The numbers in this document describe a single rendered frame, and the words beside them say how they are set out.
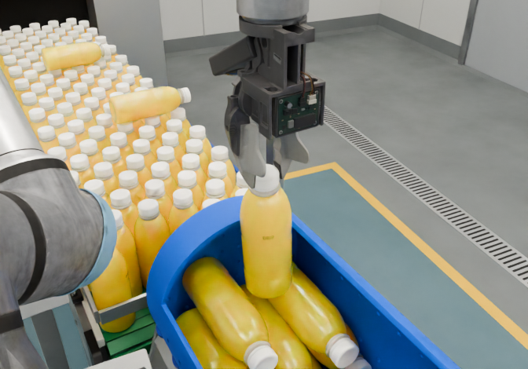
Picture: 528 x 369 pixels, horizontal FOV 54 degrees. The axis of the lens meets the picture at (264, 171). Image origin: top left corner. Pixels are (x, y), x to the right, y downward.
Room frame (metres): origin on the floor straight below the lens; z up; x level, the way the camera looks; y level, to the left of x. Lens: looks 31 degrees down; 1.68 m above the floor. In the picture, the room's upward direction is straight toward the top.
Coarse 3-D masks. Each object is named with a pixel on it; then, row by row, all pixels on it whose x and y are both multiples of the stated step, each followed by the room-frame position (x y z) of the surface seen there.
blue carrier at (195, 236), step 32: (192, 224) 0.60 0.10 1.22; (224, 224) 0.59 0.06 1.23; (160, 256) 0.58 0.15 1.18; (192, 256) 0.56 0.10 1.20; (224, 256) 0.64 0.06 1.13; (320, 256) 0.65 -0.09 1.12; (160, 288) 0.54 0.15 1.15; (320, 288) 0.64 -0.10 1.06; (352, 288) 0.58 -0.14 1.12; (160, 320) 0.52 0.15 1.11; (352, 320) 0.57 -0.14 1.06; (384, 320) 0.52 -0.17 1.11; (192, 352) 0.45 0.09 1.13; (384, 352) 0.51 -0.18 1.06; (416, 352) 0.46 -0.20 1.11
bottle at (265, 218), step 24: (264, 192) 0.54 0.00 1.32; (240, 216) 0.55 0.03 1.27; (264, 216) 0.53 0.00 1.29; (288, 216) 0.55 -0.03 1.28; (264, 240) 0.53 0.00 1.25; (288, 240) 0.55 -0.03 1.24; (264, 264) 0.53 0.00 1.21; (288, 264) 0.55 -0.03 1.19; (264, 288) 0.54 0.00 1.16; (288, 288) 0.55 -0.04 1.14
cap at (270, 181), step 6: (270, 168) 0.57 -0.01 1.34; (276, 168) 0.57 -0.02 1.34; (270, 174) 0.55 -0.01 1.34; (276, 174) 0.55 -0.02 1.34; (258, 180) 0.54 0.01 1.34; (264, 180) 0.54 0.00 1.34; (270, 180) 0.54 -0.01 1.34; (276, 180) 0.55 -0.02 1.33; (258, 186) 0.54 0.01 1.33; (264, 186) 0.54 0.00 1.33; (270, 186) 0.54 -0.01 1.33; (276, 186) 0.55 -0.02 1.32
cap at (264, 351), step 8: (256, 352) 0.45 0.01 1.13; (264, 352) 0.45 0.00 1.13; (272, 352) 0.45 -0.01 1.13; (248, 360) 0.44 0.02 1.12; (256, 360) 0.44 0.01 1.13; (264, 360) 0.44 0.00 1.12; (272, 360) 0.45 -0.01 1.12; (256, 368) 0.43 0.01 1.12; (264, 368) 0.44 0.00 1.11; (272, 368) 0.45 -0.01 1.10
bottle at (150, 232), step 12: (156, 216) 0.81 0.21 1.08; (144, 228) 0.80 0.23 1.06; (156, 228) 0.80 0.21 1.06; (168, 228) 0.82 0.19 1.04; (144, 240) 0.79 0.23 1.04; (156, 240) 0.79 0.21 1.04; (144, 252) 0.79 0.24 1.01; (156, 252) 0.79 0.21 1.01; (144, 264) 0.79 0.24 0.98; (144, 276) 0.80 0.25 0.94
